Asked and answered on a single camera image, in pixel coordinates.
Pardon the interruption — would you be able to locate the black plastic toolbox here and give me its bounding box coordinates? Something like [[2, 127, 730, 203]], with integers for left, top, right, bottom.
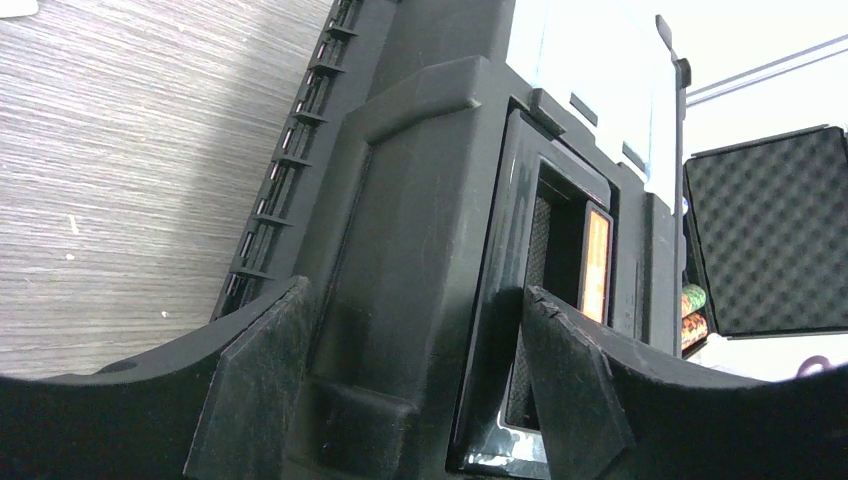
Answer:
[[186, 1, 680, 479]]

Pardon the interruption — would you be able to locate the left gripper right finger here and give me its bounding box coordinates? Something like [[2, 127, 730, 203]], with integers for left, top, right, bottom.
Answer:
[[522, 287, 847, 479]]

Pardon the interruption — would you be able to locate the black aluminium poker chip case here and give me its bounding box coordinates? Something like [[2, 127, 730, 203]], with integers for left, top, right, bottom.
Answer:
[[684, 126, 847, 338]]

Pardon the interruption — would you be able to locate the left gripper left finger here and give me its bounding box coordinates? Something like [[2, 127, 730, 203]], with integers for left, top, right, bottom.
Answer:
[[1, 276, 310, 479]]

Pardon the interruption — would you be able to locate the poker chip row orange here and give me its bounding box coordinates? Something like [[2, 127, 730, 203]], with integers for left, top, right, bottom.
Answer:
[[681, 312, 709, 350]]

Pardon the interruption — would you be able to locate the poker chip row green red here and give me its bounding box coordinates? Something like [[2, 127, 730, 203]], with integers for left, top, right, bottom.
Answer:
[[681, 284, 707, 318]]

